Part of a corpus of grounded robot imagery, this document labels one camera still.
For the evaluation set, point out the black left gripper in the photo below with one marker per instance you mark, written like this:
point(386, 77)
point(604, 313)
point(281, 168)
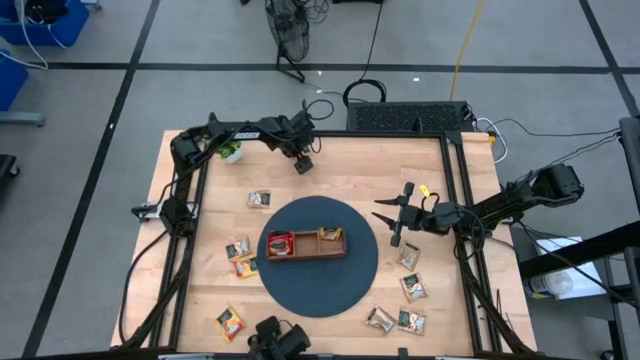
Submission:
point(295, 137)

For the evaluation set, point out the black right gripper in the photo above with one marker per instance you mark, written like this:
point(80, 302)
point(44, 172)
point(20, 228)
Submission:
point(430, 220)

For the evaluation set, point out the beige tea packet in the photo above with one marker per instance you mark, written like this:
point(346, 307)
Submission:
point(259, 199)
point(381, 319)
point(237, 248)
point(413, 287)
point(408, 256)

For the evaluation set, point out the orange tea packet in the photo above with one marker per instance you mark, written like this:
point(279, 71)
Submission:
point(245, 266)
point(331, 233)
point(230, 324)

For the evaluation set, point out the wooden three-compartment box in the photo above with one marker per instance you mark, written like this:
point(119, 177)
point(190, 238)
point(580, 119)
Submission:
point(306, 245)

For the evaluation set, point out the red strawberry tea packet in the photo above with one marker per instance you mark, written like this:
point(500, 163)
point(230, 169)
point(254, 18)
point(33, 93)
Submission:
point(281, 244)

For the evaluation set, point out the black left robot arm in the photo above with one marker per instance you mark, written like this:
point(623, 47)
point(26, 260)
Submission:
point(220, 132)

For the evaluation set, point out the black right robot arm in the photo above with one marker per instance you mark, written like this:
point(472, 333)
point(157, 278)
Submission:
point(520, 197)

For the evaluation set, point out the small green plant white pot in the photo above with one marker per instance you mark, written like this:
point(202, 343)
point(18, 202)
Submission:
point(232, 150)

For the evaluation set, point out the black perforated computer case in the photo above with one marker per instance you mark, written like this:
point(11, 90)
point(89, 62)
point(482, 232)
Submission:
point(400, 116)

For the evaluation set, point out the round dark blue woven placemat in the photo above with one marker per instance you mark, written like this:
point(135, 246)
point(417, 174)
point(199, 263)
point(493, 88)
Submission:
point(320, 290)

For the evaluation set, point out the black floor fan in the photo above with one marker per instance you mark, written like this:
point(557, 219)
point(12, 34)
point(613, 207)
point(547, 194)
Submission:
point(287, 30)

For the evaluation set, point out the scattered snack packets on table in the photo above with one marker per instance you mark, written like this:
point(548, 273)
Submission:
point(412, 321)

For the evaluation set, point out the white wipes canister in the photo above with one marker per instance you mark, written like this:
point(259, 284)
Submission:
point(550, 285)

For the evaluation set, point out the white cardboard box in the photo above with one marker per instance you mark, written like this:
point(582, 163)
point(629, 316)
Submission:
point(587, 282)

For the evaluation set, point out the blue plastic bin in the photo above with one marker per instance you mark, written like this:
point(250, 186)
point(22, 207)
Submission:
point(10, 80)
point(70, 25)

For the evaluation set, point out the grey metal stand foot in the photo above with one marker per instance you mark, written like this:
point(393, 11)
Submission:
point(22, 118)

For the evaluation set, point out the black wheeled object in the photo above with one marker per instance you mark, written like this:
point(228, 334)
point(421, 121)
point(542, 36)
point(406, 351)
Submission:
point(6, 165)

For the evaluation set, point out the black camera-like device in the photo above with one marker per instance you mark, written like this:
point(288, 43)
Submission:
point(280, 342)

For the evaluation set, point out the black metal desk frame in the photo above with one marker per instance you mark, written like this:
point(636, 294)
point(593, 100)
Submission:
point(580, 250)

